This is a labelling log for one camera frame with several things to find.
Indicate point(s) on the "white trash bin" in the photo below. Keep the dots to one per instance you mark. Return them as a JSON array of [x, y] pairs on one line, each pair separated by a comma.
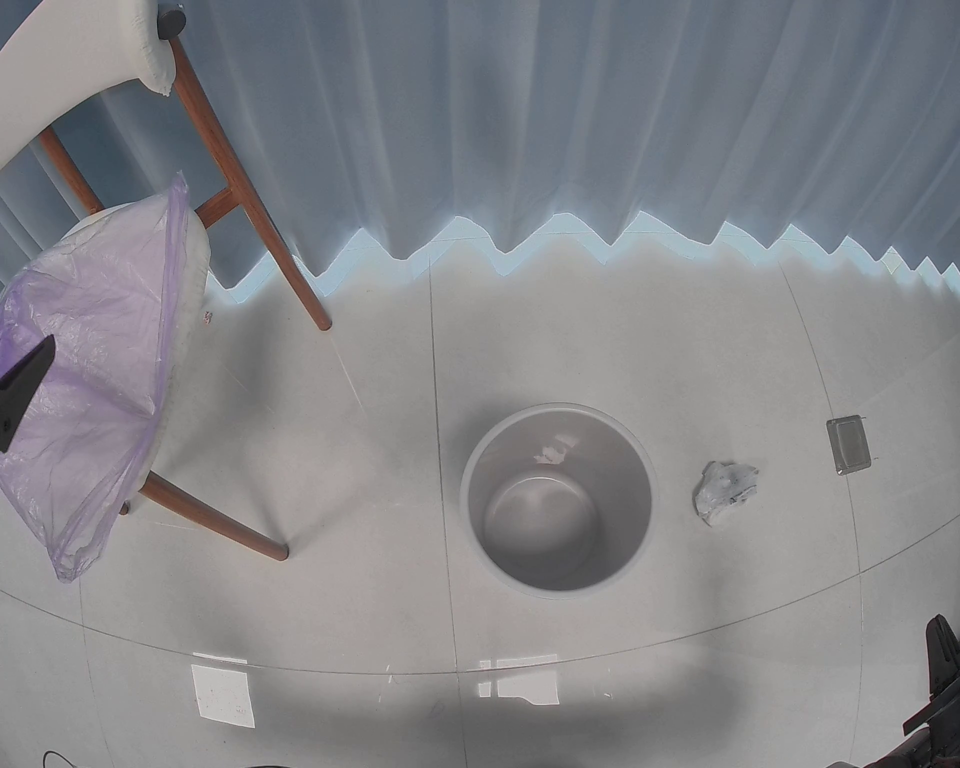
[[551, 570]]

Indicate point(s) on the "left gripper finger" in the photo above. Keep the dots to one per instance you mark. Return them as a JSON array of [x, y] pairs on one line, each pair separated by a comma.
[[26, 379]]

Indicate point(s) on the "purple plastic bag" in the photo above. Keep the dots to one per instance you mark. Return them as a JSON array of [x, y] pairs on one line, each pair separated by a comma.
[[94, 315]]

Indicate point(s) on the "white cushioned wooden chair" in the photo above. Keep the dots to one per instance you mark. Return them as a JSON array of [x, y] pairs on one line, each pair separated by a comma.
[[61, 71]]

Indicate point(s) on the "pale blue curtain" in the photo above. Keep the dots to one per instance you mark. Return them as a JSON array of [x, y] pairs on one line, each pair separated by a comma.
[[540, 112]]

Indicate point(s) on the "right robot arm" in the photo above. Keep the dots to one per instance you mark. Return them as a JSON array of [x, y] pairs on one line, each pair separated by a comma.
[[919, 756]]

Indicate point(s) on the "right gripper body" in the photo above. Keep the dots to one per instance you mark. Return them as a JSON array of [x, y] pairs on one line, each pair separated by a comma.
[[937, 712]]

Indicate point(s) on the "crumpled white paper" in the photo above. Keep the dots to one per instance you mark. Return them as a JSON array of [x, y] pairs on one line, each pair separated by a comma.
[[724, 491]]

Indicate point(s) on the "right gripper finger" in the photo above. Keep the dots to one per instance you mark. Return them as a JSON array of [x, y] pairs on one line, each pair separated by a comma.
[[945, 656]]

